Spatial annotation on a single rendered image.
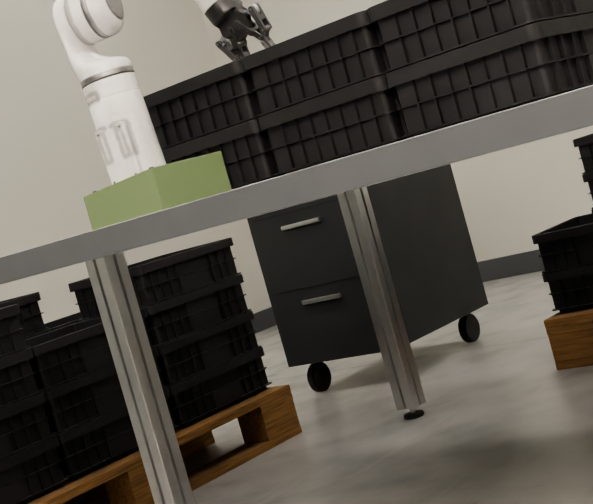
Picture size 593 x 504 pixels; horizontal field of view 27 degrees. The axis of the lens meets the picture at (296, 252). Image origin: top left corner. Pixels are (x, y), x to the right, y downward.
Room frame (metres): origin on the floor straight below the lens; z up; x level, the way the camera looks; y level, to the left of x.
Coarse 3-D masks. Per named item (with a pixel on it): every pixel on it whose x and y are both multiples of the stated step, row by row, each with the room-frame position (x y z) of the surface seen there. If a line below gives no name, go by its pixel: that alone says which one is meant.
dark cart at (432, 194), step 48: (384, 192) 4.01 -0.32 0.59; (432, 192) 4.22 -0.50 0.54; (288, 240) 4.07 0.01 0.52; (336, 240) 3.95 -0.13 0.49; (384, 240) 3.95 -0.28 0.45; (432, 240) 4.16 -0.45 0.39; (288, 288) 4.10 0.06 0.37; (336, 288) 3.98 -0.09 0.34; (432, 288) 4.10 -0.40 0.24; (480, 288) 4.32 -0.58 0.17; (288, 336) 4.14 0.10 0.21; (336, 336) 4.02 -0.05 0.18
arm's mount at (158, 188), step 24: (168, 168) 2.01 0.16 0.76; (192, 168) 2.05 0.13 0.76; (216, 168) 2.09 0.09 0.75; (96, 192) 2.06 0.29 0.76; (120, 192) 2.03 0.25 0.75; (144, 192) 2.00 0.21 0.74; (168, 192) 1.99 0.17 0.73; (192, 192) 2.04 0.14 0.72; (216, 192) 2.08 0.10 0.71; (96, 216) 2.07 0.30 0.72; (120, 216) 2.04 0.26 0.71
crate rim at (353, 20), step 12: (360, 12) 2.07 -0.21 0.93; (336, 24) 2.10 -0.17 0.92; (348, 24) 2.08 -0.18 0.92; (360, 24) 2.07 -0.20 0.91; (300, 36) 2.15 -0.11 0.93; (312, 36) 2.14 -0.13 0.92; (324, 36) 2.12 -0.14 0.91; (276, 48) 2.20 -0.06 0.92; (288, 48) 2.18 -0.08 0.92; (300, 48) 2.16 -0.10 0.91; (252, 60) 2.24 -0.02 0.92; (264, 60) 2.22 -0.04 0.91
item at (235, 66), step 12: (240, 60) 2.27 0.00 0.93; (216, 72) 2.30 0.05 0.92; (228, 72) 2.28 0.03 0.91; (240, 72) 2.27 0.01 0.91; (180, 84) 2.37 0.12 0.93; (192, 84) 2.35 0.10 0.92; (204, 84) 2.33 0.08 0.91; (144, 96) 2.44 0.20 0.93; (156, 96) 2.42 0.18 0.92; (168, 96) 2.40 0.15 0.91
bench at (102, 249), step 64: (448, 128) 1.39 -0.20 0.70; (512, 128) 1.34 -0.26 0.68; (576, 128) 1.30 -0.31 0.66; (256, 192) 1.57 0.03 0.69; (320, 192) 1.51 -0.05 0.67; (64, 256) 1.81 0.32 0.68; (384, 256) 3.35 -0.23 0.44; (128, 320) 2.61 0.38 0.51; (384, 320) 3.32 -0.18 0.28; (128, 384) 2.62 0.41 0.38
